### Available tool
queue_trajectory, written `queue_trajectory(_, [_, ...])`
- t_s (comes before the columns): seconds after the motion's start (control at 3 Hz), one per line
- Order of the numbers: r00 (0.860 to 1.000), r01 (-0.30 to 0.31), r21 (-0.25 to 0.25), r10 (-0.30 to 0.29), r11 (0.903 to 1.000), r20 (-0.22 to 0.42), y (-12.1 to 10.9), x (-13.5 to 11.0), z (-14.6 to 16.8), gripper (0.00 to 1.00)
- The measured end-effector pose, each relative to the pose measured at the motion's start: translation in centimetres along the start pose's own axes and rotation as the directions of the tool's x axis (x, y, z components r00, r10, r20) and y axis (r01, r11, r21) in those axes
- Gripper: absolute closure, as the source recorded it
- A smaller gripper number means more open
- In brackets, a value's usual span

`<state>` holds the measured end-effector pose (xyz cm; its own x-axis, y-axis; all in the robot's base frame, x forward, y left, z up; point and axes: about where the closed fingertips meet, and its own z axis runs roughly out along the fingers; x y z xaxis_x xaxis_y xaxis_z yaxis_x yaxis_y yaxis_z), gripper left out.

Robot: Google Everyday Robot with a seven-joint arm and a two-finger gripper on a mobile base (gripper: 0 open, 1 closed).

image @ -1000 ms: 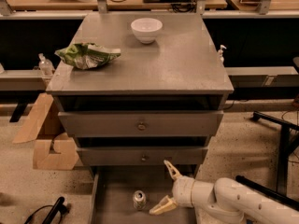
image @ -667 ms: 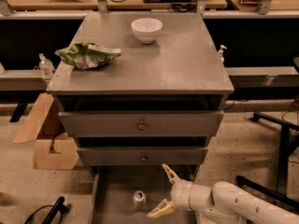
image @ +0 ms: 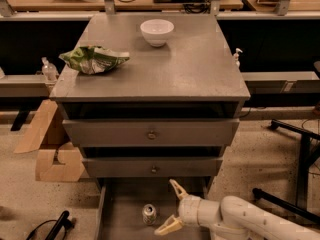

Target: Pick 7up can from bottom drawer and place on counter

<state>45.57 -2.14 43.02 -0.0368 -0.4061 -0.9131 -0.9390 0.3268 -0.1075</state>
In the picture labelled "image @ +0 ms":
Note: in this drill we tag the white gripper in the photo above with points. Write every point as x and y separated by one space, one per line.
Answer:
189 208

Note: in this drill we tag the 7up soda can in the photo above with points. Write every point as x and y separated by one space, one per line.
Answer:
149 214

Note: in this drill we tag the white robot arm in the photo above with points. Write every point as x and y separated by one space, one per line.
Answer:
232 219

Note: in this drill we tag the grey open bottom drawer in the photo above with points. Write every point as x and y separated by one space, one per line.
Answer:
120 210

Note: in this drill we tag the grey top drawer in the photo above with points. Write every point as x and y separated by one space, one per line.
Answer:
147 133

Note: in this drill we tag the grey middle drawer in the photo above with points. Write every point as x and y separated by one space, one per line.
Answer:
152 167

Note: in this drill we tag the grey drawer cabinet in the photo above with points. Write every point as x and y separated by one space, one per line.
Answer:
192 77

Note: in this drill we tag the brown cardboard box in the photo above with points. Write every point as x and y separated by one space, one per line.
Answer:
57 159

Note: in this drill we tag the black metal stand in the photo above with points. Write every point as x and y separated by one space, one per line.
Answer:
307 158

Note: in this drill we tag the white pump dispenser bottle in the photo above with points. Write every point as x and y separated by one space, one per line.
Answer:
236 56

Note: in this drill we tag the green chip bag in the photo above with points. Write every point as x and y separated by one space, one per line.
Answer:
93 59

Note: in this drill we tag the white ceramic bowl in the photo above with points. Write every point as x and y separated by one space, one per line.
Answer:
157 32

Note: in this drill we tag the clear plastic bottle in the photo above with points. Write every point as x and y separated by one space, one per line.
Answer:
49 70

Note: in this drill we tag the wooden workbench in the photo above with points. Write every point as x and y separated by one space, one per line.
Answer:
138 5

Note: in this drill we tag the black chair leg with cable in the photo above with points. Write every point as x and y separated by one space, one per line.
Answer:
62 223

